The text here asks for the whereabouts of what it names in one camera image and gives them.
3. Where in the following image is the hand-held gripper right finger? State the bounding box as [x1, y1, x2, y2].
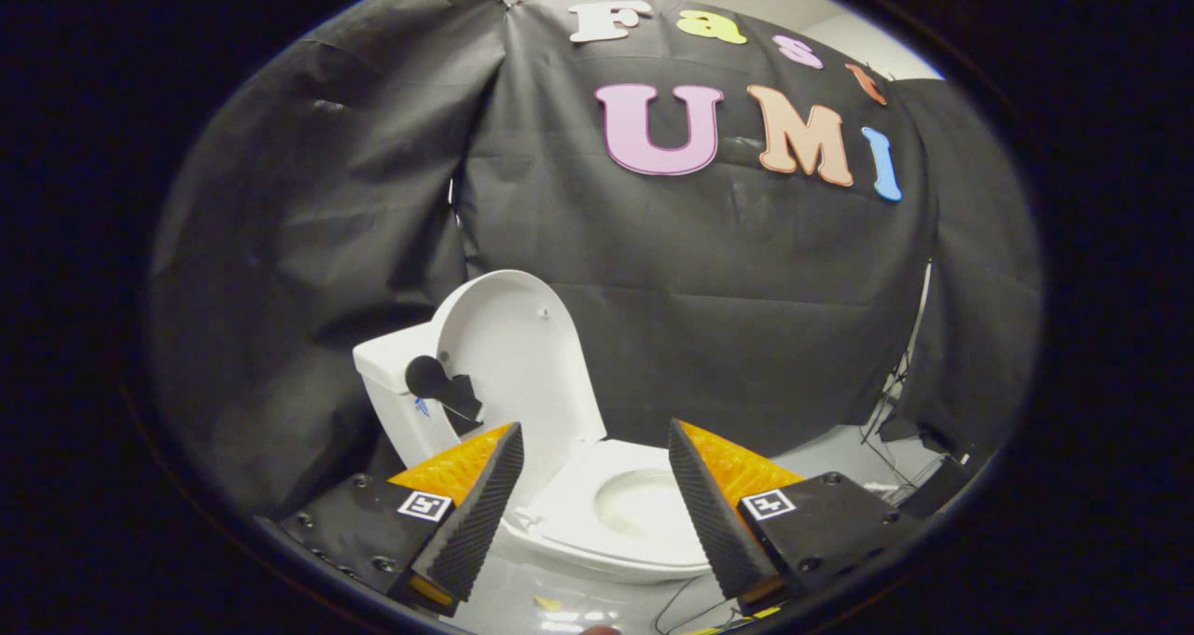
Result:
[668, 419, 930, 617]

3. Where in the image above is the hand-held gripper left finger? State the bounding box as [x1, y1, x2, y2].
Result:
[257, 421, 525, 617]

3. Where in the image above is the white toilet lid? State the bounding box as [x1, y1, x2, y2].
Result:
[431, 269, 609, 517]

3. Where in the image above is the white toilet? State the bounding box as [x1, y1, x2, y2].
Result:
[353, 323, 738, 586]

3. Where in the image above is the black round-headed fitting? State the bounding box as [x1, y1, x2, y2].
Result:
[404, 355, 484, 436]

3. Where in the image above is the black box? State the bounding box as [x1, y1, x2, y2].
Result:
[897, 455, 977, 522]

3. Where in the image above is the black backdrop cloth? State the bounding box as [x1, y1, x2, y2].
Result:
[149, 0, 1044, 517]

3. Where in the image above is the tangle of floor cables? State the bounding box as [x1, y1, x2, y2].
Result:
[651, 574, 747, 635]

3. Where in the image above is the hanging black cable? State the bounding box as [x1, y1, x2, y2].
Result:
[860, 262, 934, 473]

